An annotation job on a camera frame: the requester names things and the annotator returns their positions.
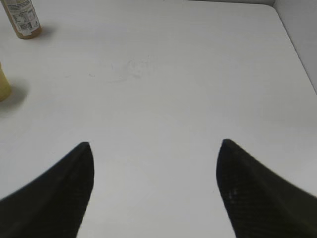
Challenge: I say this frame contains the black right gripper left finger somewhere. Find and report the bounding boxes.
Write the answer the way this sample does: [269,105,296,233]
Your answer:
[0,142,95,238]

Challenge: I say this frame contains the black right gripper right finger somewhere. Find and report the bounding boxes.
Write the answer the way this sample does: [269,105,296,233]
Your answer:
[216,139,317,238]

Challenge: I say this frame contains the yellow paper cup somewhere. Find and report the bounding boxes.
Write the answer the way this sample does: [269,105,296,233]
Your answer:
[0,65,11,102]

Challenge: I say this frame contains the orange juice bottle white cap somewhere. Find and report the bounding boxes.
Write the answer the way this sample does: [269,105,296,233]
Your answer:
[1,0,42,39]

